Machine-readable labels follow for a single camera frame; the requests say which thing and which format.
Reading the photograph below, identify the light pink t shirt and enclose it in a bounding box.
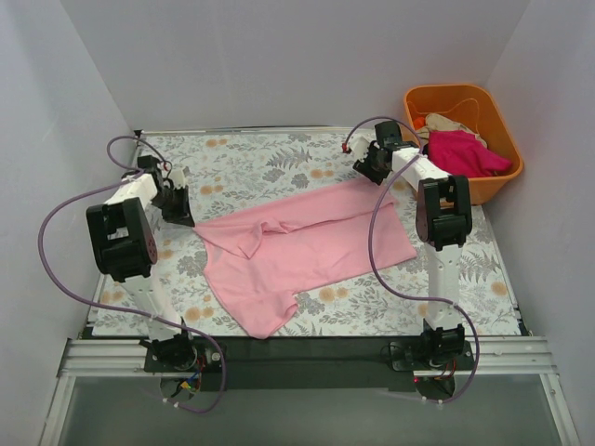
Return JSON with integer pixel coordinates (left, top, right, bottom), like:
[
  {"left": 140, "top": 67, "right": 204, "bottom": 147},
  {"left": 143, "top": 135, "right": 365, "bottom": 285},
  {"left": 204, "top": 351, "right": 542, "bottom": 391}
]
[{"left": 194, "top": 178, "right": 417, "bottom": 339}]

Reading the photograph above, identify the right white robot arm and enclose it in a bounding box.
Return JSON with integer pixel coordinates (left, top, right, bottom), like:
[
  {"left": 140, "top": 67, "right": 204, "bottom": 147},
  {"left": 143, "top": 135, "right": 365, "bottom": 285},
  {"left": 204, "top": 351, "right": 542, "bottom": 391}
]
[{"left": 342, "top": 116, "right": 472, "bottom": 371}]

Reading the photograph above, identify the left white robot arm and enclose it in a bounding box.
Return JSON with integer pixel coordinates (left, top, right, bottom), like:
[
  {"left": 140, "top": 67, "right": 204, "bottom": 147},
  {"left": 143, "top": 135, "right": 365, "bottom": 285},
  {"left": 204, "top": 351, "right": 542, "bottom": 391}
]
[{"left": 86, "top": 155, "right": 198, "bottom": 372}]

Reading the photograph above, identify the floral patterned table mat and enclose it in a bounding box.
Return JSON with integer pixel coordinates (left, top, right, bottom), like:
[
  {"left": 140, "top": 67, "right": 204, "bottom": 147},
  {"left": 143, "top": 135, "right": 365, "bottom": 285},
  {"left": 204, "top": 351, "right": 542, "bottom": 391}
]
[{"left": 92, "top": 131, "right": 522, "bottom": 338}]

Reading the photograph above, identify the beige garment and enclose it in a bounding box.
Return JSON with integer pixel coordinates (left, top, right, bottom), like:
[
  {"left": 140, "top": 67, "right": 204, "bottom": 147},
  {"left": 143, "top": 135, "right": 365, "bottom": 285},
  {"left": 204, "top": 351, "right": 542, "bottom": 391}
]
[{"left": 413, "top": 113, "right": 487, "bottom": 148}]

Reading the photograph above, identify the magenta t shirt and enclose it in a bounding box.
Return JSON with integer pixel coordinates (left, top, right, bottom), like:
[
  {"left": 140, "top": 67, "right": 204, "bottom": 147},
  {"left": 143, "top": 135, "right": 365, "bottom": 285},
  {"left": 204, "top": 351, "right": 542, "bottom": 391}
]
[{"left": 428, "top": 131, "right": 512, "bottom": 178}]

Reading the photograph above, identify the orange plastic bin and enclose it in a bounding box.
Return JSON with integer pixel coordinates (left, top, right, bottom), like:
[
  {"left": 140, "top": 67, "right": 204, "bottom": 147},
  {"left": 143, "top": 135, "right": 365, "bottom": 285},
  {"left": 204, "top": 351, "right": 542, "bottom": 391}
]
[{"left": 403, "top": 84, "right": 523, "bottom": 204}]

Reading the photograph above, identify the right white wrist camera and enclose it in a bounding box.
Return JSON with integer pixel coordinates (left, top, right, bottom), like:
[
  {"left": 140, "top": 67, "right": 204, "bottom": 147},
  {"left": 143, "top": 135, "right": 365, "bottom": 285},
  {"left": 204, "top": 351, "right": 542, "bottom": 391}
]
[{"left": 342, "top": 136, "right": 372, "bottom": 161}]

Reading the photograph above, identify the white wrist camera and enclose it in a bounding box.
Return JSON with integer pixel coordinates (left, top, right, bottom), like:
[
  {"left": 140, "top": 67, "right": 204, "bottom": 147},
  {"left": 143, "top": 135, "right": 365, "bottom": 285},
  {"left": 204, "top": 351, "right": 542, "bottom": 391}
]
[
  {"left": 159, "top": 166, "right": 188, "bottom": 190},
  {"left": 342, "top": 136, "right": 372, "bottom": 161}
]

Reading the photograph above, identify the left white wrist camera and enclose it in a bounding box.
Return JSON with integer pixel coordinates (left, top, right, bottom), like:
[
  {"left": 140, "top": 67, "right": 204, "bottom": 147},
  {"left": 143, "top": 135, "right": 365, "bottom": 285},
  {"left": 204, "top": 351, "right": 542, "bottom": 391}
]
[{"left": 159, "top": 166, "right": 188, "bottom": 190}]

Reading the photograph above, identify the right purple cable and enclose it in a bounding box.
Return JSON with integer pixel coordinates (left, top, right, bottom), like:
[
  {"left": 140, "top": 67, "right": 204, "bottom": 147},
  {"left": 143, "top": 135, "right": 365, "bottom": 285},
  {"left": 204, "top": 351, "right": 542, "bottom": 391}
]
[{"left": 343, "top": 115, "right": 481, "bottom": 404}]

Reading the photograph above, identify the purple cable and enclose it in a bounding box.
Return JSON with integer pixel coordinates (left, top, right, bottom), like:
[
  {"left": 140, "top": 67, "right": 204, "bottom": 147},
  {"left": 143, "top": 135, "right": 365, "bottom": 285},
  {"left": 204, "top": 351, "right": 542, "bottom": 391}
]
[
  {"left": 37, "top": 135, "right": 229, "bottom": 413},
  {"left": 343, "top": 115, "right": 481, "bottom": 404}
]

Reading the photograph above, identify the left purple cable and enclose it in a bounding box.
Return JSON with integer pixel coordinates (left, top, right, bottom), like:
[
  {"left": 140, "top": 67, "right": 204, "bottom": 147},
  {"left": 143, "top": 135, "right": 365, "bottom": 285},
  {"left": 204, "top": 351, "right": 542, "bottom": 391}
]
[{"left": 37, "top": 135, "right": 229, "bottom": 413}]

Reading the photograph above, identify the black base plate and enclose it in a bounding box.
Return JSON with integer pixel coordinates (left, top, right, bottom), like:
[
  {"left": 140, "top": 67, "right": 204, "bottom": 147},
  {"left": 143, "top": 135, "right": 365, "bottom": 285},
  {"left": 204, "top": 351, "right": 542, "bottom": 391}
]
[{"left": 143, "top": 336, "right": 475, "bottom": 394}]

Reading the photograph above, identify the aluminium frame rail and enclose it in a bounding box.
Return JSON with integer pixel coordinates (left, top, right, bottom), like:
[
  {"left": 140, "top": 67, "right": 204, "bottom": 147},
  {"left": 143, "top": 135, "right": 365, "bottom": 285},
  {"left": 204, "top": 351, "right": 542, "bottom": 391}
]
[{"left": 41, "top": 336, "right": 580, "bottom": 445}]

